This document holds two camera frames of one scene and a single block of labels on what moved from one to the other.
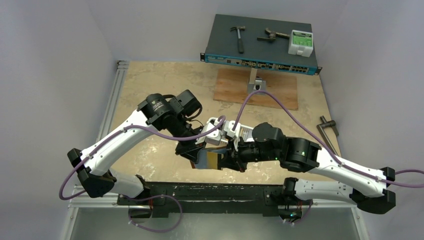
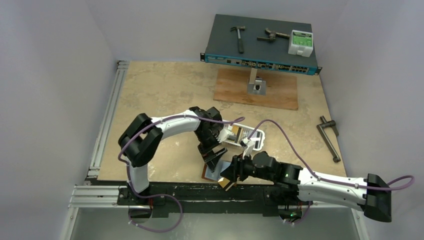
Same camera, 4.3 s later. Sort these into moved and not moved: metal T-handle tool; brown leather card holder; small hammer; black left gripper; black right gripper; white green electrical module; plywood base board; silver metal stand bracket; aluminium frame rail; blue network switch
Moved: black left gripper; black right gripper; brown leather card holder
Not moved: small hammer; white green electrical module; aluminium frame rail; metal T-handle tool; silver metal stand bracket; blue network switch; plywood base board
